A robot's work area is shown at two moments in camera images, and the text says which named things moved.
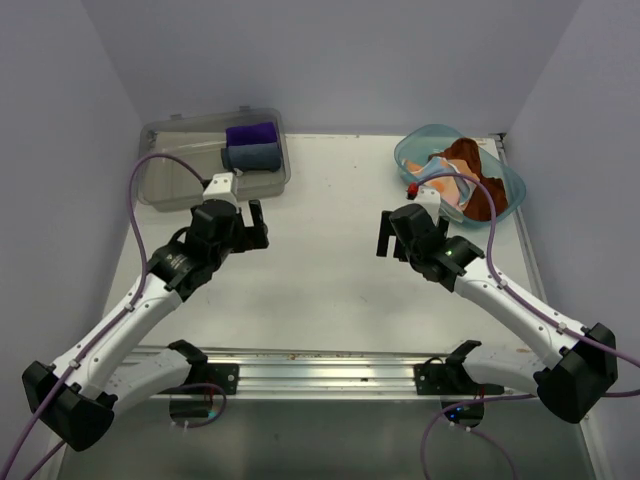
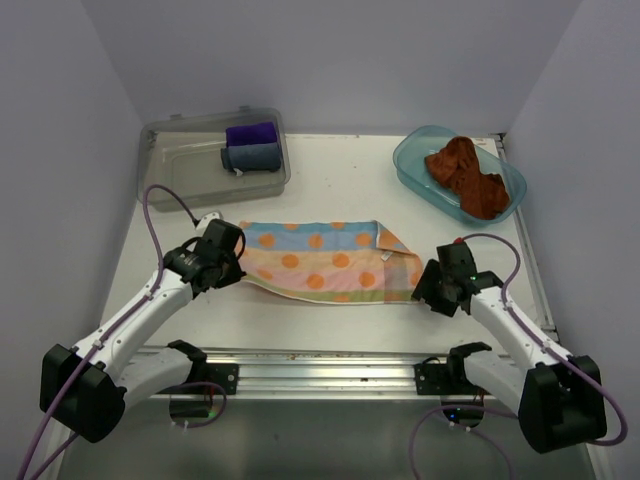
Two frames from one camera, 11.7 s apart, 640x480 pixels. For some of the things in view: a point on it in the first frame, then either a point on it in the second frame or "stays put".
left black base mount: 225,375 stays put
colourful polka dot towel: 454,191 -> 348,261
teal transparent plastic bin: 427,140 stays put
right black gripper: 386,231 -> 424,289
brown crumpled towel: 480,206 stays put
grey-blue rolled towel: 264,156 stays put
